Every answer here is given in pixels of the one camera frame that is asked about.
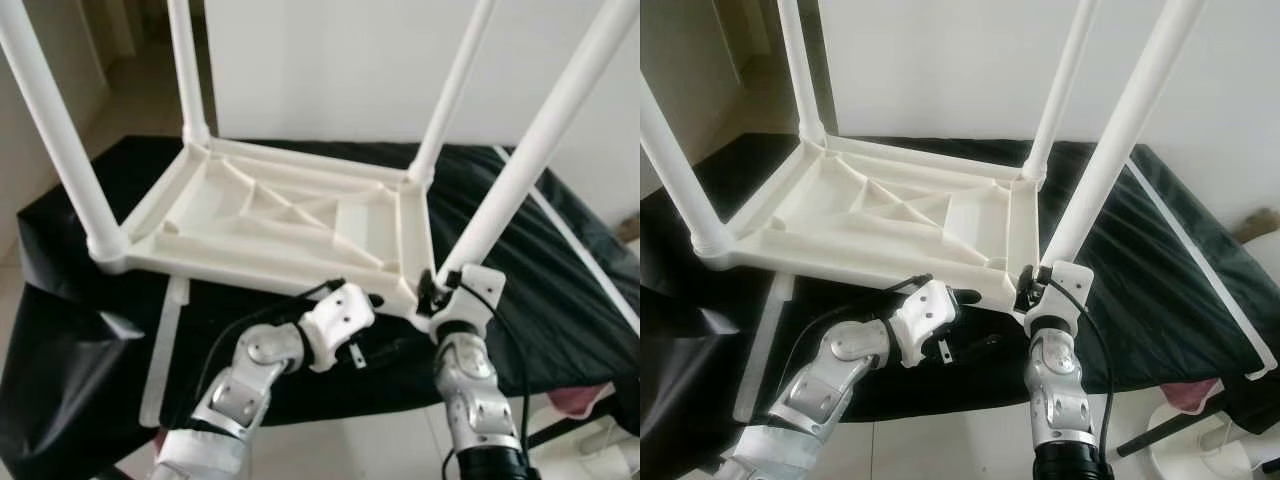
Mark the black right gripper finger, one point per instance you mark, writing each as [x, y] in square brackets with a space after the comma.
[424, 285]
[1023, 280]

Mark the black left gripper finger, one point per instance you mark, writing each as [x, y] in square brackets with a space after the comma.
[967, 296]
[375, 299]

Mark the white plastic table top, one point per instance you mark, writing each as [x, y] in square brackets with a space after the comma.
[200, 215]
[810, 210]

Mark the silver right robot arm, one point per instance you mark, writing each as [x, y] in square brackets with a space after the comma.
[475, 390]
[1060, 385]

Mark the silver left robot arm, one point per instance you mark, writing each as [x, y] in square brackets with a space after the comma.
[820, 380]
[240, 385]

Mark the black tablecloth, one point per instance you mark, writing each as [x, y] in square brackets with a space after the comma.
[1170, 310]
[570, 320]

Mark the white tape strip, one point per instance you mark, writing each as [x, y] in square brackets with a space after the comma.
[1200, 260]
[165, 350]
[585, 255]
[765, 345]

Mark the pink rounded object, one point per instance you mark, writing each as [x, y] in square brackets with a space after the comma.
[580, 400]
[1190, 393]

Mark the black metal table leg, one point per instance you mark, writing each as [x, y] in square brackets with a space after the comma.
[558, 428]
[1170, 432]

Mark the brown wooden object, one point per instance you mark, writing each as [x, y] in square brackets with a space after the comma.
[629, 227]

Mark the white rounded object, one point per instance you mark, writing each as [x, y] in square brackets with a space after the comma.
[1265, 253]

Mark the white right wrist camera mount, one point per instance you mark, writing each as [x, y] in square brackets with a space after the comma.
[1060, 290]
[470, 295]

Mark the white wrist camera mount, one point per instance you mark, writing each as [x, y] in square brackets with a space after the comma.
[470, 295]
[920, 315]
[335, 320]
[1060, 290]

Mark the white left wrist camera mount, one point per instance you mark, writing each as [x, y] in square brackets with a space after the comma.
[920, 315]
[335, 320]

